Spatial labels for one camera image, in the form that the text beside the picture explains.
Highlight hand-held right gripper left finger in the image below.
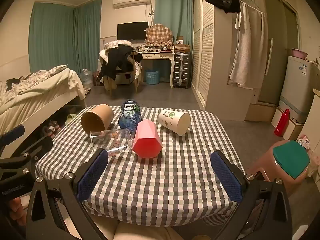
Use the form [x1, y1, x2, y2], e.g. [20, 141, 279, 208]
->
[25, 148, 109, 240]

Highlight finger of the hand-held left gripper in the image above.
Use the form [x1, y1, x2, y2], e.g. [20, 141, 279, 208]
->
[0, 124, 26, 147]
[0, 136, 54, 177]

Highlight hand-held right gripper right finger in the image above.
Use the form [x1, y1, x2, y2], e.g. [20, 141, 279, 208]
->
[211, 150, 293, 240]

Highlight pink hexagonal cup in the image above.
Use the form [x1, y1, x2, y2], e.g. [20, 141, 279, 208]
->
[132, 119, 163, 158]

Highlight clear plastic cup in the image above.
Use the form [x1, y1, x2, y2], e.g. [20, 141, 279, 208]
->
[90, 128, 133, 157]

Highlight brown paper cup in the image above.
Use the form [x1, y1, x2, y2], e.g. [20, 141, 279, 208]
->
[81, 104, 114, 133]

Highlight white printed paper cup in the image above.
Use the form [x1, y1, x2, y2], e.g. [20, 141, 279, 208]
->
[158, 109, 191, 136]

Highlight pair of shoes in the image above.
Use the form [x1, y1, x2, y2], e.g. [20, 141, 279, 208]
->
[42, 120, 62, 138]

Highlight pink plastic stool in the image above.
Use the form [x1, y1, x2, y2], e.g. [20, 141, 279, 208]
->
[246, 140, 312, 196]

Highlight bed with beige bedding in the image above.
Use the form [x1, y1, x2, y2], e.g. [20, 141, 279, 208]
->
[0, 64, 87, 160]

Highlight grey checkered tablecloth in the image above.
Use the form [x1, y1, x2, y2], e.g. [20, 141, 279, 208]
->
[35, 105, 247, 228]

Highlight green seat cushion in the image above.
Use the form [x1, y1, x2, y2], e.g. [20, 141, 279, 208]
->
[272, 140, 311, 179]

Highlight blue water bottle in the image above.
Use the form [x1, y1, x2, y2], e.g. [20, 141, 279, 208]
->
[118, 99, 142, 133]

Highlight person's beige clothing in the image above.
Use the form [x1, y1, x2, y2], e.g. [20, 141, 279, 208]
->
[94, 215, 213, 240]

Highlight red bottle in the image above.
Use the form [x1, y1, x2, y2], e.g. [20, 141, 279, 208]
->
[274, 109, 290, 137]

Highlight large water jug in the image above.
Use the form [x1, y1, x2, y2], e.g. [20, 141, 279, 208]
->
[81, 68, 92, 85]

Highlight wide teal curtain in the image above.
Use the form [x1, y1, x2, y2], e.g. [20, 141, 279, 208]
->
[29, 2, 75, 73]

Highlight wooden chair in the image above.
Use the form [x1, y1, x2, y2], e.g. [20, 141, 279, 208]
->
[99, 47, 143, 97]

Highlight white washing machine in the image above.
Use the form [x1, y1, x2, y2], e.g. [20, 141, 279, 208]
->
[279, 55, 318, 124]

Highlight blue plastic basket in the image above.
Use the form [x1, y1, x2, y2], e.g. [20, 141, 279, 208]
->
[145, 69, 160, 85]

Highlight black clothes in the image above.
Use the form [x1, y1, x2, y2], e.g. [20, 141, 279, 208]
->
[96, 44, 143, 82]

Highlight dark ribbed suitcase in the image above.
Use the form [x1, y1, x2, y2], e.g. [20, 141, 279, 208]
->
[173, 51, 192, 89]

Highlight teal corner curtain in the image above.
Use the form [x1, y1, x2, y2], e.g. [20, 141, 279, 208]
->
[74, 0, 102, 74]

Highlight white louvred wardrobe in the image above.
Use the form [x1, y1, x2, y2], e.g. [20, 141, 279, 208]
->
[191, 0, 266, 110]

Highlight white hanging towel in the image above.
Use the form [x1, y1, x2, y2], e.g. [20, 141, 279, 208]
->
[229, 1, 265, 88]

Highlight glass sliding door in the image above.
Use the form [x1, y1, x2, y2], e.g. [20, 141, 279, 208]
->
[259, 0, 300, 105]

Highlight white desk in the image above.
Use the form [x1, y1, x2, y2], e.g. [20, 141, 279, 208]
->
[135, 45, 175, 88]

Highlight pink basin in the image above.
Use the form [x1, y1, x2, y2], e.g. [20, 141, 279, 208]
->
[291, 48, 309, 58]

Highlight black television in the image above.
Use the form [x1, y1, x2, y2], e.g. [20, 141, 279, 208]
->
[117, 21, 149, 40]

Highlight plaid cloth cover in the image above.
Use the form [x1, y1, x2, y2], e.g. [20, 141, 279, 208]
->
[144, 24, 174, 48]

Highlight white air conditioner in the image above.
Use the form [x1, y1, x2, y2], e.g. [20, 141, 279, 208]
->
[112, 0, 152, 9]

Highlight tall teal curtain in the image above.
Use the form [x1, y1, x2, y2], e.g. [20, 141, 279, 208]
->
[154, 0, 196, 45]

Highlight black hanging garment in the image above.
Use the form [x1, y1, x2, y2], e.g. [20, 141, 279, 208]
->
[205, 0, 241, 14]

